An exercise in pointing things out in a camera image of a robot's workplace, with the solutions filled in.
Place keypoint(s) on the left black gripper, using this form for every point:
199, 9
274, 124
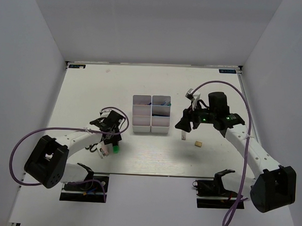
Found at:
116, 137

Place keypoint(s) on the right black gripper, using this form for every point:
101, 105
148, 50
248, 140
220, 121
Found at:
189, 115

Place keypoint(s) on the grey white eraser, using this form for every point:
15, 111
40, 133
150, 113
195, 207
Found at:
184, 135

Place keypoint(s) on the small tan eraser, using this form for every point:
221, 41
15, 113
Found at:
198, 144

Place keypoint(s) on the green highlighter marker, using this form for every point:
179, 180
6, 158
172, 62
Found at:
115, 147

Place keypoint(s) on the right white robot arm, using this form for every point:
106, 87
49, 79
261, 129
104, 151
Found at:
273, 185

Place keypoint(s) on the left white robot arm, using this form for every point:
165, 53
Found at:
48, 161

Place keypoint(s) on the right white organizer bin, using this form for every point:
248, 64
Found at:
160, 116

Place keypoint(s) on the white organizer bin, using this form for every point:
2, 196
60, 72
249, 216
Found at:
141, 114
160, 116

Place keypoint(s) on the left white organizer bin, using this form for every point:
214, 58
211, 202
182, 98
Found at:
141, 114

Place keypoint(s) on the right blue corner label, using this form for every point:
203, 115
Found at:
227, 71

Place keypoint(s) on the blue corner label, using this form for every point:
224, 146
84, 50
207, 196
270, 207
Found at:
227, 71
78, 66

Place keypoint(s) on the left blue corner label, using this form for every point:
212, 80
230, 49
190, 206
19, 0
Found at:
78, 66

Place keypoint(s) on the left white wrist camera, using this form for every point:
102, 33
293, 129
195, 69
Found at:
104, 113

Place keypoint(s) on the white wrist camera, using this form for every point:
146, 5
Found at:
193, 96
104, 113

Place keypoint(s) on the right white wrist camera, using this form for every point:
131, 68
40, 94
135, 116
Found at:
193, 96

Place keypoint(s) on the black handled scissors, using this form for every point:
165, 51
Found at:
92, 148

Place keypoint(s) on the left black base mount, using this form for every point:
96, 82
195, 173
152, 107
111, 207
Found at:
91, 192

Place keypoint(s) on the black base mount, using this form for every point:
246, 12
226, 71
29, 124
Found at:
208, 197
91, 192

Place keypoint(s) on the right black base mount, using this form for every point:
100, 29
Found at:
208, 197

